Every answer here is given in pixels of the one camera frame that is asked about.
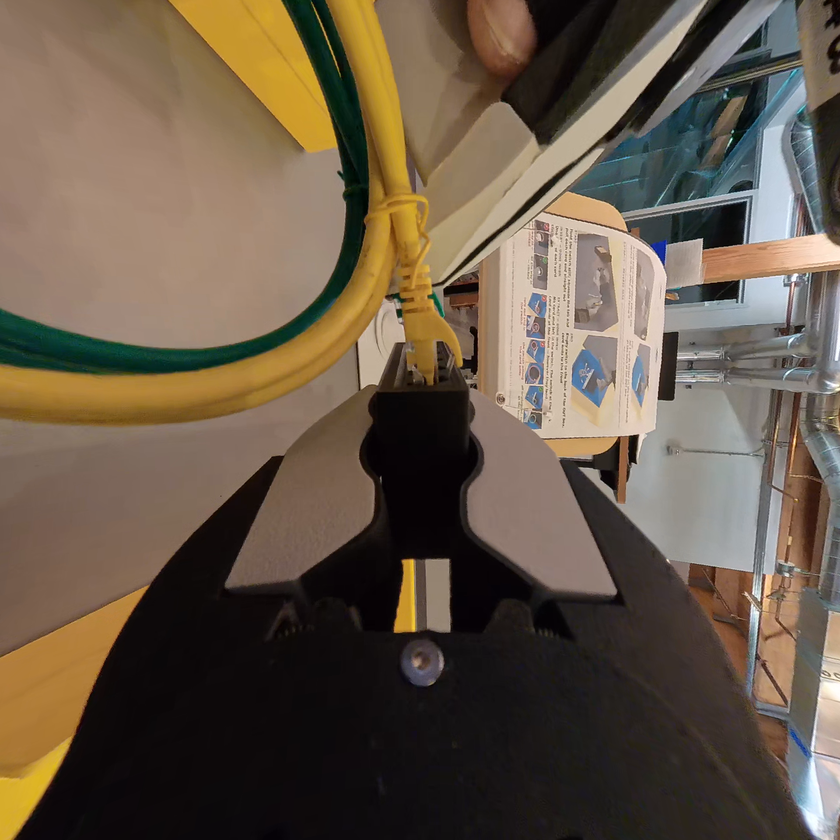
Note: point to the white rounded plate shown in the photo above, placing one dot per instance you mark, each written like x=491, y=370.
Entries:
x=374, y=354

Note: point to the galvanised metal duct box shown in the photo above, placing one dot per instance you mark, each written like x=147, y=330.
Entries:
x=814, y=709

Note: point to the yellow plastic bin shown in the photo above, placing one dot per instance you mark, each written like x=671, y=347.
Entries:
x=262, y=52
x=39, y=689

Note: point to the black flat panel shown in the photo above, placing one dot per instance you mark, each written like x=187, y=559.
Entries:
x=669, y=366

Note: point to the yellow twist tie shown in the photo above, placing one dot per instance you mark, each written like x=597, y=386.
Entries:
x=394, y=205

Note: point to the light wooden board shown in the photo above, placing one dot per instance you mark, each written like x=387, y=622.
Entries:
x=577, y=449

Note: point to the wooden beam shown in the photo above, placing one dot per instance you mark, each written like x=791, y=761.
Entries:
x=754, y=259

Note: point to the printed instruction sheet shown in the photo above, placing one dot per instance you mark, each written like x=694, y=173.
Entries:
x=590, y=328

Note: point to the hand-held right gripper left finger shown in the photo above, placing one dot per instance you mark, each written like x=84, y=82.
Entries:
x=308, y=512

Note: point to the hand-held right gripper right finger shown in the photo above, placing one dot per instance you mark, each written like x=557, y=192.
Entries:
x=531, y=518

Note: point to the black ethernet port box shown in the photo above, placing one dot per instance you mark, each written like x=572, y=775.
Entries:
x=420, y=459

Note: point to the person's left hand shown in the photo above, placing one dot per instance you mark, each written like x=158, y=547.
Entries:
x=502, y=36

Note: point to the silver metal pipe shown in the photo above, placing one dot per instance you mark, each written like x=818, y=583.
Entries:
x=741, y=348
x=741, y=379

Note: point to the green twist tie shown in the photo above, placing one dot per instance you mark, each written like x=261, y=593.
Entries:
x=354, y=188

